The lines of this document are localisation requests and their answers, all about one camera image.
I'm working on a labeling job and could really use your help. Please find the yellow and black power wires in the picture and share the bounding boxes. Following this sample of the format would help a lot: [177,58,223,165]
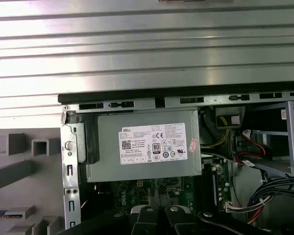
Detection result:
[200,116,230,149]

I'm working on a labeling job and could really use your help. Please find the grey power supply unit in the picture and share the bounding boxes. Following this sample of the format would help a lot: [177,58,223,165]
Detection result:
[79,109,203,183]

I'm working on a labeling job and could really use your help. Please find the grey metal disk bay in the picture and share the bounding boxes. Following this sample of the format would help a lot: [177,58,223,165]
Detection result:
[245,100,294,178]

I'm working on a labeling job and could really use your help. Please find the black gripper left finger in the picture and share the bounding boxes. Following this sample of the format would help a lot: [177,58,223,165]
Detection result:
[56,205,160,235]

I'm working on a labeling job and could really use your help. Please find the grey plastic parts rack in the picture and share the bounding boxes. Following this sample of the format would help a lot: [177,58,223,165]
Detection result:
[0,127,64,235]

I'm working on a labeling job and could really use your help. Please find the RAM stick with black chips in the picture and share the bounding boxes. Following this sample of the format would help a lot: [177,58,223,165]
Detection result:
[0,210,23,218]

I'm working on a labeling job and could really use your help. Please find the green motherboard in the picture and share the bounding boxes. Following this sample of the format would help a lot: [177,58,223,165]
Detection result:
[112,159,233,213]

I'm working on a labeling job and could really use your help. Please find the red disk wire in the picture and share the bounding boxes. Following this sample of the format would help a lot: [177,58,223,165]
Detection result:
[237,143,267,158]

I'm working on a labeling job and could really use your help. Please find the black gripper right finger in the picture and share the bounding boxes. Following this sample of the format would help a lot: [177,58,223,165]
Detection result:
[164,205,272,235]

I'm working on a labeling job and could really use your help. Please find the black cable bundle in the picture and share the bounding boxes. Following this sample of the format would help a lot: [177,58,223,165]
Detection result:
[247,176,294,221]

